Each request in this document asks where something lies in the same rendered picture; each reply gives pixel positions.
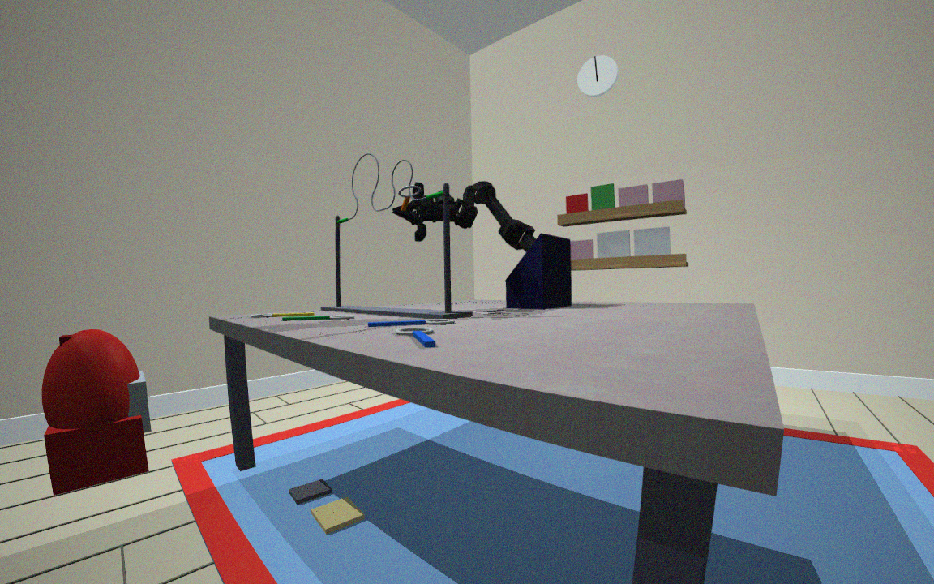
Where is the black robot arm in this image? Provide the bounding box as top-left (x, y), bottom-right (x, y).
top-left (422, 181), bottom-right (536, 252)

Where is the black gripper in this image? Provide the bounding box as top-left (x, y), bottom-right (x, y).
top-left (392, 182), bottom-right (442, 242)

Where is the grey ring with blue handle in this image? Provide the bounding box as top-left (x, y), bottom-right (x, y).
top-left (368, 319), bottom-right (455, 327)
top-left (396, 328), bottom-right (435, 348)

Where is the orange handle with grey loop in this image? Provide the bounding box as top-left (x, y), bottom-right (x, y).
top-left (398, 186), bottom-right (421, 212)

